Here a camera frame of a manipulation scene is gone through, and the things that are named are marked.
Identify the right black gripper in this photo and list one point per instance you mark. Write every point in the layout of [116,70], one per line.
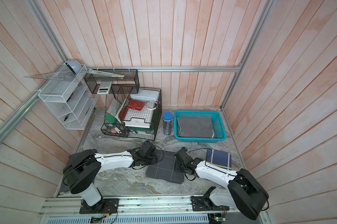
[177,166]

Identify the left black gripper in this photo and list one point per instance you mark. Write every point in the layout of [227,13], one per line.
[154,160]

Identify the dark grey checked pillowcase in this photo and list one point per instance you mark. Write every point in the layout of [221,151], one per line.
[165,168]

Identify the plain grey pillowcase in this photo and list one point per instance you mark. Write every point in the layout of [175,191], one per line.
[195,127]

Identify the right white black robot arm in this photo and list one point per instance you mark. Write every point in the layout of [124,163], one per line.
[241,189]

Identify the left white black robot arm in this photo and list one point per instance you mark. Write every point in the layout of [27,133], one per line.
[82,169]

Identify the teal plastic basket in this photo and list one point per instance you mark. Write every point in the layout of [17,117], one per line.
[218,126]

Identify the navy blue folded pillowcase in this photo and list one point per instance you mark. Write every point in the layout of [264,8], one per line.
[219,158]

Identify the blue lidded pen jar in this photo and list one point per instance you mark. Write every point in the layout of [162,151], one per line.
[167,119]

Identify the green book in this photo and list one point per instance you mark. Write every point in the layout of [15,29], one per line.
[110,118]

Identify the red wallet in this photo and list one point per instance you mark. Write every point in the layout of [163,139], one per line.
[136,105]

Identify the white plastic box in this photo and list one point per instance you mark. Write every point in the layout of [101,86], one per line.
[145,95]

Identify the white calculator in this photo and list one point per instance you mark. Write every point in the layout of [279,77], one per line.
[104,87]

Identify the clear set square ruler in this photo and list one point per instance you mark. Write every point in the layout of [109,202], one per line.
[104,74]

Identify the clear triangle ruler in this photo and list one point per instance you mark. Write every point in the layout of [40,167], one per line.
[59,76]

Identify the small round grey clock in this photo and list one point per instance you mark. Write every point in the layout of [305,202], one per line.
[74,66]

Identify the black wire desk organizer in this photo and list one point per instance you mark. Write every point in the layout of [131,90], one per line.
[130,123]

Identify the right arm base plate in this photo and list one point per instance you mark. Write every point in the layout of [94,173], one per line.
[205,204]

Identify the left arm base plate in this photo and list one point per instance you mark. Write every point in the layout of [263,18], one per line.
[105,205]

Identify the white wire wall shelf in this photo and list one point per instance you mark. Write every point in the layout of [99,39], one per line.
[71,102]

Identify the aluminium front rail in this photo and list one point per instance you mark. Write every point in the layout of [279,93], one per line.
[128,205]

